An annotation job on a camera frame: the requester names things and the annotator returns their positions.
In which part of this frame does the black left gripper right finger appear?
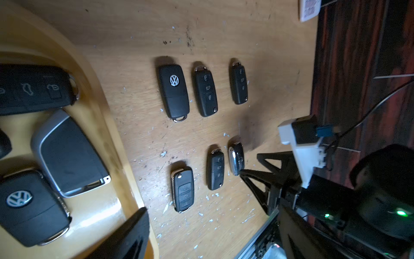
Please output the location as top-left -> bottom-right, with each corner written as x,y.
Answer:
278,206 -> 343,259

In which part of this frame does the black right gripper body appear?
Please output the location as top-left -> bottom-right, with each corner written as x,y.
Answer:
265,172 -> 303,214

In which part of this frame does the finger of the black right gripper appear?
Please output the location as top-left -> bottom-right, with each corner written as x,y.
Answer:
239,169 -> 281,215
257,151 -> 299,177

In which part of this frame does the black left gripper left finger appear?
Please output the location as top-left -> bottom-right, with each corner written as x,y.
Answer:
87,207 -> 149,259

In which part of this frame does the silver-edged car key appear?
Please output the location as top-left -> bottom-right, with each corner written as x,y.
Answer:
228,142 -> 245,176

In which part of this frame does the black three-button car key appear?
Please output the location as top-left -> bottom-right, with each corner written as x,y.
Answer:
207,148 -> 225,191

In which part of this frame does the dark grey car key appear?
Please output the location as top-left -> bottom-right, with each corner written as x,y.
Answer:
31,110 -> 111,198

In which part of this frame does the black VW car key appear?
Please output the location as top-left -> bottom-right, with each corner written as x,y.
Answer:
1,169 -> 72,247

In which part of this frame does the black silver Porsche key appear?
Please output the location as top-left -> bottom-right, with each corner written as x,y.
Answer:
0,129 -> 13,159

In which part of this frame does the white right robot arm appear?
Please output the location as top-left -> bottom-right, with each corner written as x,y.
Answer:
239,144 -> 414,259

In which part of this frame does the yellow storage box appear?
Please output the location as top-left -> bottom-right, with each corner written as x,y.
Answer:
1,1 -> 144,259

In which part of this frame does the white calculator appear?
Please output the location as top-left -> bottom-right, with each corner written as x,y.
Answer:
299,0 -> 321,22

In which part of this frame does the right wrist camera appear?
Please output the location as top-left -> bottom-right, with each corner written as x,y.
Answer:
278,115 -> 339,188

